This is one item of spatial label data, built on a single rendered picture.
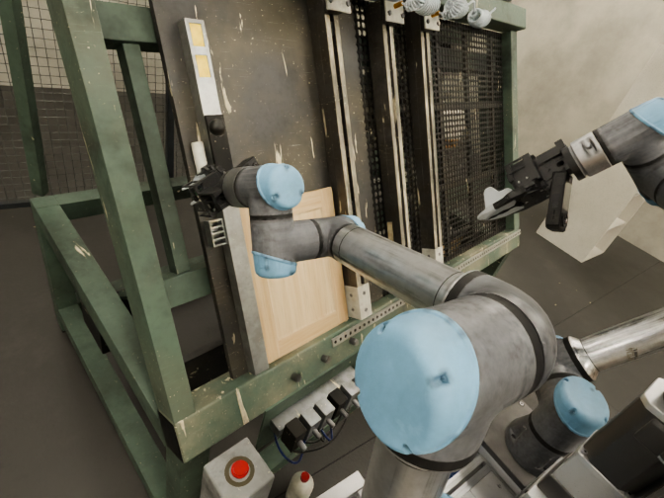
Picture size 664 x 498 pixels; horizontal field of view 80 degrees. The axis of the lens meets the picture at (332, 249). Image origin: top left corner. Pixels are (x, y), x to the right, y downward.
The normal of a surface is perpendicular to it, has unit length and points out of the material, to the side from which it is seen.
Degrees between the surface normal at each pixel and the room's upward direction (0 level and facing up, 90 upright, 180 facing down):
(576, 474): 90
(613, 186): 90
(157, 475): 0
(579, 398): 8
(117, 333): 0
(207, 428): 60
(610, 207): 90
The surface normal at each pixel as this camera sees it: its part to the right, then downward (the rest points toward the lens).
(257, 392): 0.70, 0.09
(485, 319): 0.27, -0.75
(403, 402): -0.81, 0.01
